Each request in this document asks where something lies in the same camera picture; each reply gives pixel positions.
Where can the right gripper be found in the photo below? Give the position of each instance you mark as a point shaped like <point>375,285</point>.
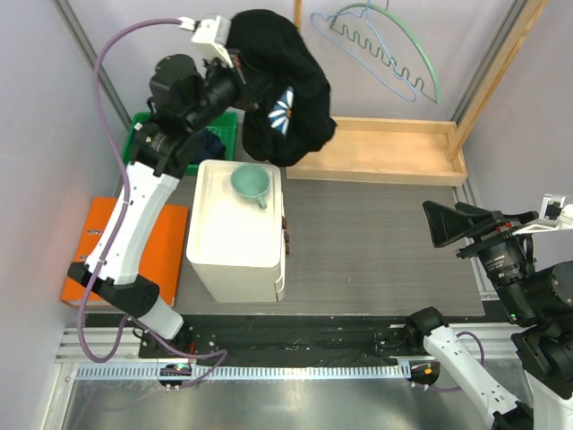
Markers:
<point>445,223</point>

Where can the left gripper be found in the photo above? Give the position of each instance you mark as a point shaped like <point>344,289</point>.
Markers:
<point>237,77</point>

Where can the navy blue t shirt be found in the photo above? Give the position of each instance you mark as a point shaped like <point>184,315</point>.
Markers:
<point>211,146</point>

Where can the black t shirt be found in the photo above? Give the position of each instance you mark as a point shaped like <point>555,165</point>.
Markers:
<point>293,118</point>

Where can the light blue wire hanger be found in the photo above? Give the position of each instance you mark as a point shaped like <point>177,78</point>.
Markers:
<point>351,29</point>

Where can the green hanger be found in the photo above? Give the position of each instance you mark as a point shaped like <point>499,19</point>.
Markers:
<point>407,56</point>

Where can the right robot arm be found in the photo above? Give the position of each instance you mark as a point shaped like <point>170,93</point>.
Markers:
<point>537,302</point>

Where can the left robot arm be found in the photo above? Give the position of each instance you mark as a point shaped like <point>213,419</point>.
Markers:
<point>183,102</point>

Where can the green plastic tray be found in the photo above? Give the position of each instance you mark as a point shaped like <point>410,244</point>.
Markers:
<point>224,130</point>

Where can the green mug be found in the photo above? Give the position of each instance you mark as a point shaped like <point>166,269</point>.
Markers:
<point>252,183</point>

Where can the wooden clothes rack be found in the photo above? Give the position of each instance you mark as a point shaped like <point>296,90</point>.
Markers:
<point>418,152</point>

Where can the white drawer box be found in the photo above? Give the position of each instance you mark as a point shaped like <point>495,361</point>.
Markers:
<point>237,248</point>

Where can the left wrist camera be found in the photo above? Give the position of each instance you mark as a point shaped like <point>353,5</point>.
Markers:
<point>210,36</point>

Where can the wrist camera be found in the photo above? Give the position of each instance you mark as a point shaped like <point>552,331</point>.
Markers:
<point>210,36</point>
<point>555,214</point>

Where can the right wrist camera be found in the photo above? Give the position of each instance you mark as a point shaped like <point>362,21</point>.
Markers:
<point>555,214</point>

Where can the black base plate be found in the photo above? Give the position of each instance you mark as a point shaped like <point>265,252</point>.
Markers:
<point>297,341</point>

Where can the white cable duct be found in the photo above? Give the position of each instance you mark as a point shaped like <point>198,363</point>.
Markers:
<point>164,371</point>

